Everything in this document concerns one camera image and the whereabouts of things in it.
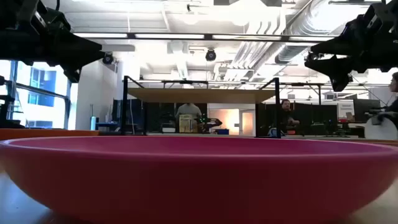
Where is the silver ventilation duct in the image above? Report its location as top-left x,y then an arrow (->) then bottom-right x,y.
229,0 -> 374,74

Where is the person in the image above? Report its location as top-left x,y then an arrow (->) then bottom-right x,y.
369,72 -> 398,125
175,103 -> 203,134
279,98 -> 302,136

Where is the black overhead light bar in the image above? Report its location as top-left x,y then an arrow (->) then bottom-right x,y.
73,32 -> 341,44

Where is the yellow wooden crate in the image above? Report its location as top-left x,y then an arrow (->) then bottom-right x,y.
178,114 -> 196,134

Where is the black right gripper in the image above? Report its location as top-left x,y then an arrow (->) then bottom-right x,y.
304,0 -> 398,93

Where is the dark computer monitor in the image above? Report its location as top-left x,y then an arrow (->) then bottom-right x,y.
353,98 -> 381,123

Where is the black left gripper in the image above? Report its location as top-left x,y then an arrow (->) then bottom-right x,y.
0,0 -> 106,83

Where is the black partition screen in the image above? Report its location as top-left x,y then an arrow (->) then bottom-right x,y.
112,98 -> 177,133
294,104 -> 338,135

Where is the black metal railing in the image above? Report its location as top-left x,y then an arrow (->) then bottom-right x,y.
0,79 -> 72,129

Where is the white round object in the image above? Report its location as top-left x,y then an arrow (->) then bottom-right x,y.
363,117 -> 398,141

